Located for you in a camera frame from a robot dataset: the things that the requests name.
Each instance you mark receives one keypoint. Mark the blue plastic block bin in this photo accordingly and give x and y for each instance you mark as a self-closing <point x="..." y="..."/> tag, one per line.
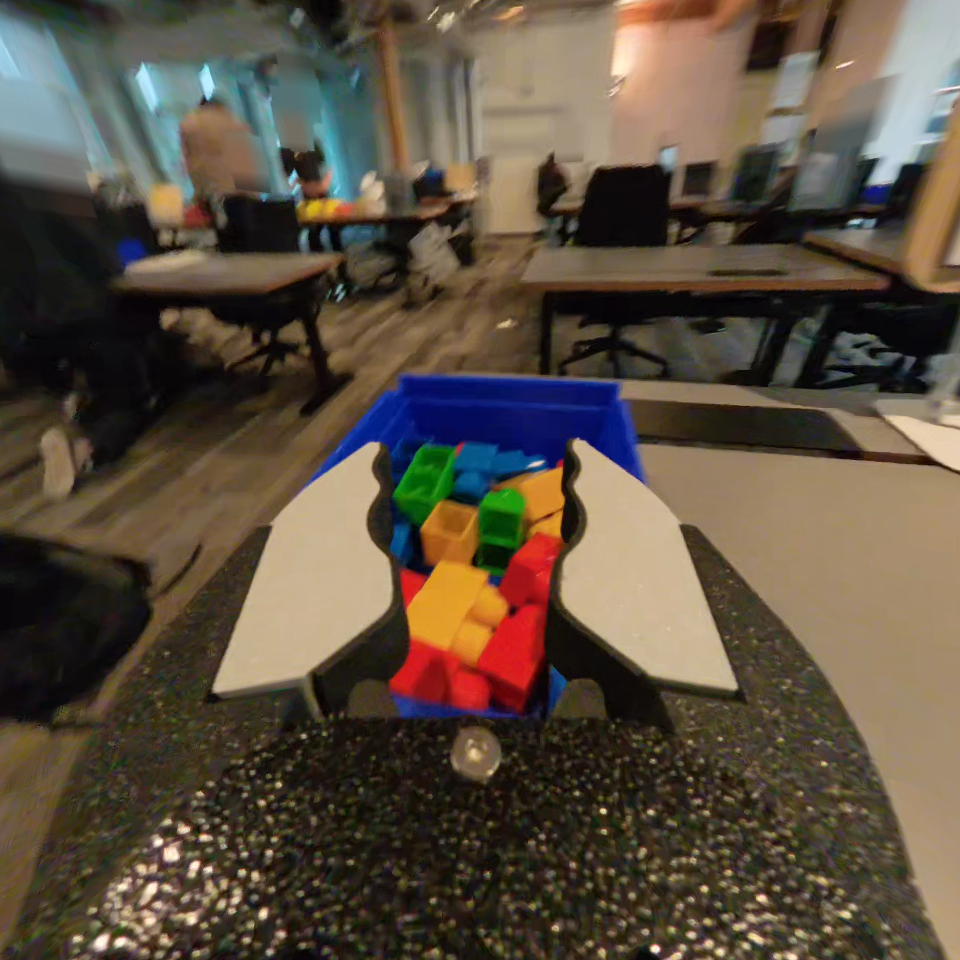
<point x="510" y="412"/>

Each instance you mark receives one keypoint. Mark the wooden pillar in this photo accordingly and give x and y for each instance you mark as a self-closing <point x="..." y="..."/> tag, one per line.
<point x="391" y="90"/>

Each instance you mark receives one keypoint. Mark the grey wood-edged desk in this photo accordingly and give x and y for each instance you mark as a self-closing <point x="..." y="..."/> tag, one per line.
<point x="225" y="270"/>
<point x="855" y="244"/>
<point x="675" y="266"/>
<point x="405" y="217"/>

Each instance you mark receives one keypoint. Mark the row of yellow storage bins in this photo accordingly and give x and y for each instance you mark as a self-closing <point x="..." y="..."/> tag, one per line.
<point x="322" y="208"/>

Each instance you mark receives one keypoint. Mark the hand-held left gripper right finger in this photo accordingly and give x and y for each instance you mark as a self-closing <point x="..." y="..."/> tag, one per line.
<point x="637" y="592"/>

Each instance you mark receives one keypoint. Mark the pile of colourful mega blocks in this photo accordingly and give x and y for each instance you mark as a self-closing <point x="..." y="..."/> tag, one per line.
<point x="465" y="600"/>

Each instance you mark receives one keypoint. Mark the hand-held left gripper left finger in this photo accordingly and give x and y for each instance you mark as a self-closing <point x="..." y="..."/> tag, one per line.
<point x="315" y="592"/>

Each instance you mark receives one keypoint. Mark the black office chair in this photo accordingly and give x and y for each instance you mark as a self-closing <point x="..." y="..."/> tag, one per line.
<point x="622" y="202"/>

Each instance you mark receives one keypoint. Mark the white printed paper sheet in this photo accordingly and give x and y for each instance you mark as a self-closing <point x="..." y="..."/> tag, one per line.
<point x="435" y="251"/>

